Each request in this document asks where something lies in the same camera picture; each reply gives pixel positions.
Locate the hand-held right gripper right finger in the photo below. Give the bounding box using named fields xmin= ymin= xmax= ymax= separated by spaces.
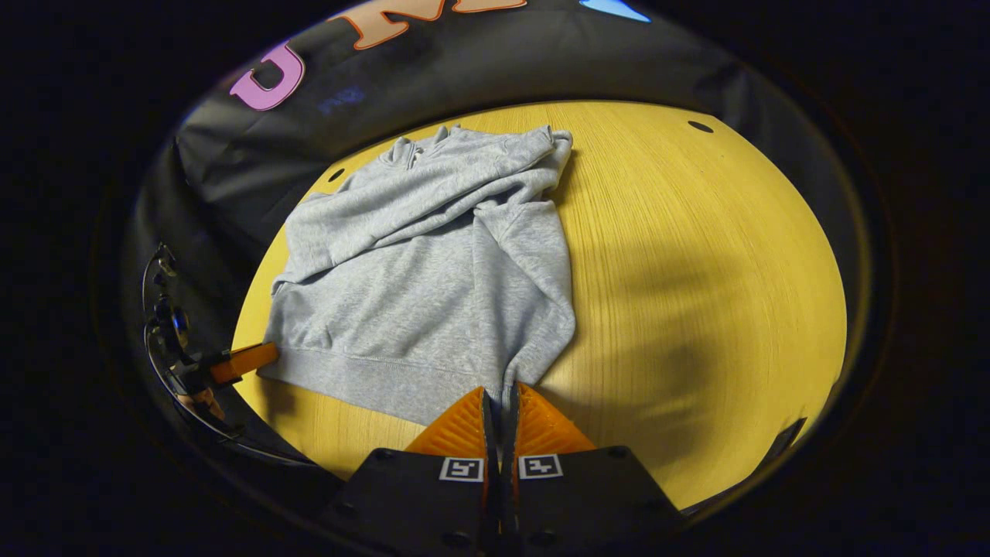
xmin=507 ymin=381 xmax=685 ymax=555

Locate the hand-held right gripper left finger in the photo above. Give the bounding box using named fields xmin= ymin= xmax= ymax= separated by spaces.
xmin=321 ymin=387 xmax=496 ymax=555

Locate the grey zip-neck sweatshirt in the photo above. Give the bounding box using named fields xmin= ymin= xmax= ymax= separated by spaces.
xmin=258 ymin=124 xmax=578 ymax=428

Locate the black backdrop cloth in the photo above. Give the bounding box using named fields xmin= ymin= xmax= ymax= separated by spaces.
xmin=116 ymin=0 xmax=875 ymax=519

